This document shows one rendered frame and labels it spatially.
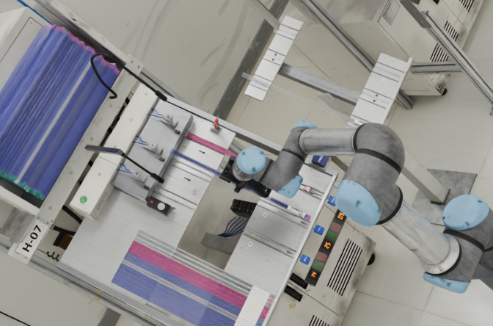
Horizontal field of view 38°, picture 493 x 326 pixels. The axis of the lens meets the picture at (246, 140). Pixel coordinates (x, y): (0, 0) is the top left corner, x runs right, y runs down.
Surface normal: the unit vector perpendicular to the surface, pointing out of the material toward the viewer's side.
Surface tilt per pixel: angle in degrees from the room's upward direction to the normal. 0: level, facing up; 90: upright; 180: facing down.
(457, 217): 8
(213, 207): 0
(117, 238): 44
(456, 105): 0
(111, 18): 90
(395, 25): 90
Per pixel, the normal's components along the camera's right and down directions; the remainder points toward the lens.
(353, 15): -0.66, -0.52
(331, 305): 0.61, 0.05
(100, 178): -0.05, -0.34
